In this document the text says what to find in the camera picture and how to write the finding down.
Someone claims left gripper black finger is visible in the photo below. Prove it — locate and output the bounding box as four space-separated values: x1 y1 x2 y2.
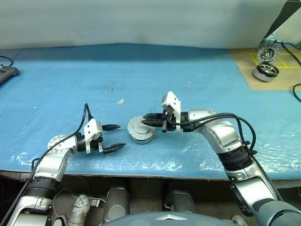
102 143 127 155
103 124 121 132

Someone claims blue table mat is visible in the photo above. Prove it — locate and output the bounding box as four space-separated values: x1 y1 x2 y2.
0 43 301 181

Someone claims dark grey rounded cylinder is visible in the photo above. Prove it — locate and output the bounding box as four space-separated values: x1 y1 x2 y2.
167 189 197 213
104 186 131 223

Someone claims grey round metal part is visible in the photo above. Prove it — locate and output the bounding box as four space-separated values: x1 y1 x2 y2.
127 115 155 145

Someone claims looped black cable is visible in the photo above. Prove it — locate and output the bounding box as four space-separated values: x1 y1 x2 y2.
292 83 301 103

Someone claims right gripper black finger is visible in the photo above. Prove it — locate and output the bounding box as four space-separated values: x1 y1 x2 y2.
143 113 165 120
141 118 165 128

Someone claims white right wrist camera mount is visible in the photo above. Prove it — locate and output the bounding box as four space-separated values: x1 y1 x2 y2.
160 91 183 131

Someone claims white wrapped bundle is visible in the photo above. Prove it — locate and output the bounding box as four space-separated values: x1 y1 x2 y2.
68 194 91 226

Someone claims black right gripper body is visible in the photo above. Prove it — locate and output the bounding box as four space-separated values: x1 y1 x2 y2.
161 107 182 133

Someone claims grey robot torso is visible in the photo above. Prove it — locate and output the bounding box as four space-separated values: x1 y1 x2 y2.
101 210 236 226

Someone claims round silver metal part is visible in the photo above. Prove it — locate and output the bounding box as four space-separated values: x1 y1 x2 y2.
253 63 280 82

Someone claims white panel with black edge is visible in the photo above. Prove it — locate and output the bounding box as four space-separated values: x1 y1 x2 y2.
261 0 301 48

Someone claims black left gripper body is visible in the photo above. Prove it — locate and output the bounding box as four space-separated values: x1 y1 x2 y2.
91 136 106 154

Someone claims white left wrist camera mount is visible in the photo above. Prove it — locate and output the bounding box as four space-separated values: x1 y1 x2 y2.
83 119 104 155

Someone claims long black cable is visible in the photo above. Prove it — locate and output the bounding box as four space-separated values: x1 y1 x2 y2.
274 39 301 69

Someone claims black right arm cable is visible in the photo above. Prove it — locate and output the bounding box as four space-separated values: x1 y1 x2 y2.
164 113 257 156

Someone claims thin black device cable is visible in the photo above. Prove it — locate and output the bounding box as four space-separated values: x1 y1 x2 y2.
0 56 14 69

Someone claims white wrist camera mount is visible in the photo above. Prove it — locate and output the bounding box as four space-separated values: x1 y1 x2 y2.
160 91 183 131
83 119 104 155

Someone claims black handheld device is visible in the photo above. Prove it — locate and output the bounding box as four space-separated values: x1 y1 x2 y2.
0 66 19 84

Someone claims brown board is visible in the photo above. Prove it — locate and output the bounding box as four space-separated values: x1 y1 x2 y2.
229 47 301 91

